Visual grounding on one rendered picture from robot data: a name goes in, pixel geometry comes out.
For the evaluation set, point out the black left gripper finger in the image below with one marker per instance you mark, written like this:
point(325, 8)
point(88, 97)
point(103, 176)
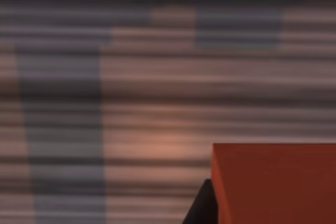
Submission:
point(203, 205)

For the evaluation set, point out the red-orange box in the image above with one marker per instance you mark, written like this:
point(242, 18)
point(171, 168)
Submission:
point(278, 184)

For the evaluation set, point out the striped woven table mat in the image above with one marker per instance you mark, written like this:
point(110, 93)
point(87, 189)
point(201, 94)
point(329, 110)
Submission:
point(157, 90)

